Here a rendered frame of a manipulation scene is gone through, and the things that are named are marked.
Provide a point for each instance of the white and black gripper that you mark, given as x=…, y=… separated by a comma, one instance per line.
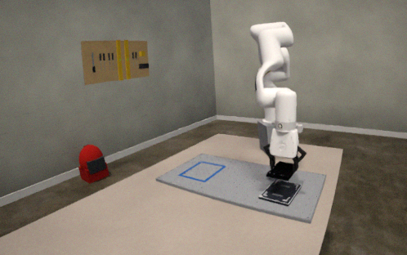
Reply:
x=284, y=144

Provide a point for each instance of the black well plate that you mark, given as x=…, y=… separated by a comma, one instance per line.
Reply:
x=282, y=171

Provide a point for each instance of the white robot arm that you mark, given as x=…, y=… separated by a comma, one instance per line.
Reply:
x=273, y=39

